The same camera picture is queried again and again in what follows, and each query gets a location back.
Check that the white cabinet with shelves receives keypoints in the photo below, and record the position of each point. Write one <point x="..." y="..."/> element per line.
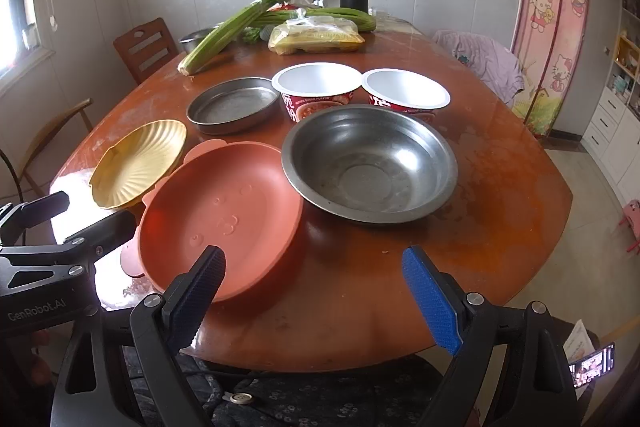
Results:
<point x="613" y="134"/>

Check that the red paper bowl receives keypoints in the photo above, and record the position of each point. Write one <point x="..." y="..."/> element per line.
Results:
<point x="307" y="88"/>
<point x="405" y="92"/>

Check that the pink cloth on chair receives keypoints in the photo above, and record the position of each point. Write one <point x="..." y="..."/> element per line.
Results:
<point x="490" y="61"/>

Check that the yellow food plastic bag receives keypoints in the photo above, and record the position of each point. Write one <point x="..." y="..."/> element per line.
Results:
<point x="313" y="34"/>

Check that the large celery bunch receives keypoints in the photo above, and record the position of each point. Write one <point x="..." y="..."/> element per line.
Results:
<point x="220" y="37"/>

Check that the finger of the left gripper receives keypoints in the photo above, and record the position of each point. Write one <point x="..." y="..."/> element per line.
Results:
<point x="17" y="219"/>
<point x="104" y="236"/>

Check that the light wooden armchair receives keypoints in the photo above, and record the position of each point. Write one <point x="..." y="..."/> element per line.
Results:
<point x="19" y="173"/>

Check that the pink Hello Kitty curtain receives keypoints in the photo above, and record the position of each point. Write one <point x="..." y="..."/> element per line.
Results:
<point x="547" y="43"/>

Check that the small steel bowl far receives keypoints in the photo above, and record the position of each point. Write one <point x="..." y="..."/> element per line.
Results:
<point x="192" y="40"/>

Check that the shallow round metal pan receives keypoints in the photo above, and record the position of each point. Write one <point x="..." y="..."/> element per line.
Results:
<point x="233" y="106"/>

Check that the red wooden chair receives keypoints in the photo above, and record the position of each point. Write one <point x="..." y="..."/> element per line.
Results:
<point x="146" y="48"/>

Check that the hand holding other gripper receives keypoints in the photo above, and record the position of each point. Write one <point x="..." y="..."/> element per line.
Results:
<point x="32" y="365"/>

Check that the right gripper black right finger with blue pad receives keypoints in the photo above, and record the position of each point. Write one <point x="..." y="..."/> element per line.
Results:
<point x="534" y="384"/>

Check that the yellow shell-shaped plate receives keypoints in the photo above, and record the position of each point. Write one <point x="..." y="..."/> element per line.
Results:
<point x="132" y="166"/>

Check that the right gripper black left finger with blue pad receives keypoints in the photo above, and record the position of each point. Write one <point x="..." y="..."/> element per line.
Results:
<point x="163" y="324"/>

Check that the smartphone with lit screen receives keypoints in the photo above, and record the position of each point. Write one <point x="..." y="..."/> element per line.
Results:
<point x="593" y="366"/>

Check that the large stainless steel bowl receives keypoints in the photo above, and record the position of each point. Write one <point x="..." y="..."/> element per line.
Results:
<point x="369" y="164"/>

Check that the orange bear-shaped plate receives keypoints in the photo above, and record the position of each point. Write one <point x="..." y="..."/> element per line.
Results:
<point x="234" y="196"/>

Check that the pink toy on floor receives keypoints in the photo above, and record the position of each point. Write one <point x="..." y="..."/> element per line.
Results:
<point x="631" y="217"/>

